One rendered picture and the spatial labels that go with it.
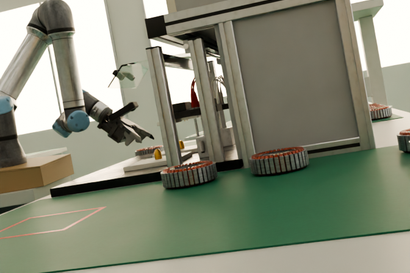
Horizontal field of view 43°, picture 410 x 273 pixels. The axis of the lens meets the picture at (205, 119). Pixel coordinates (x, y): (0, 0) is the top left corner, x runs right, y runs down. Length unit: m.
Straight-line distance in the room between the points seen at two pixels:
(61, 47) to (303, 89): 1.01
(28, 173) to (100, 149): 4.99
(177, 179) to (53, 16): 1.04
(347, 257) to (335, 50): 0.71
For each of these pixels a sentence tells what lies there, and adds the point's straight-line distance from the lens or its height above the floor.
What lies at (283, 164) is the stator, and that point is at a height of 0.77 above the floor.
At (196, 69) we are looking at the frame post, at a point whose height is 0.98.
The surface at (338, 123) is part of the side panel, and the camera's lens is 1.12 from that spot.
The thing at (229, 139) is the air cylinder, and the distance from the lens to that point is 1.56.
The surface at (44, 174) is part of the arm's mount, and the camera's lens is 1.69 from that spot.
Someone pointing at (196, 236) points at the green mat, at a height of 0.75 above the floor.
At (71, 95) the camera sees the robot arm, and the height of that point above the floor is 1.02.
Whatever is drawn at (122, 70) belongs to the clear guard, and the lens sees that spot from 1.57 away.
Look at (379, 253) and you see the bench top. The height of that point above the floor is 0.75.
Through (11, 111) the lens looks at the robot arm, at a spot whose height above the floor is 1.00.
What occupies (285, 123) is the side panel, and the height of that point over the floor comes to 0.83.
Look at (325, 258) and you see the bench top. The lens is 0.47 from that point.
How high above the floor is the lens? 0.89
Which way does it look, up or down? 1 degrees down
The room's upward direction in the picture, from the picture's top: 10 degrees counter-clockwise
